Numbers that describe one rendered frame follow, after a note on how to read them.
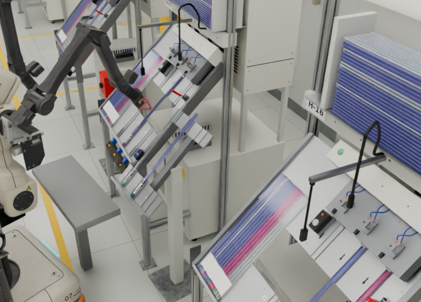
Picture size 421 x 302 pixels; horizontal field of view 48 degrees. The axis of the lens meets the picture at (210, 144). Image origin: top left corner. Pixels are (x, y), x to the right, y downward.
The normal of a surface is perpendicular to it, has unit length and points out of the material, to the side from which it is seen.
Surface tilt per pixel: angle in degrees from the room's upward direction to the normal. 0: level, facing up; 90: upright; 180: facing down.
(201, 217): 90
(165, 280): 0
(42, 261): 0
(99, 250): 0
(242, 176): 90
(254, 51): 90
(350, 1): 90
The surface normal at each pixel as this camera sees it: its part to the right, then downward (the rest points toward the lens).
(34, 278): 0.02, -0.84
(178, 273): 0.55, 0.46
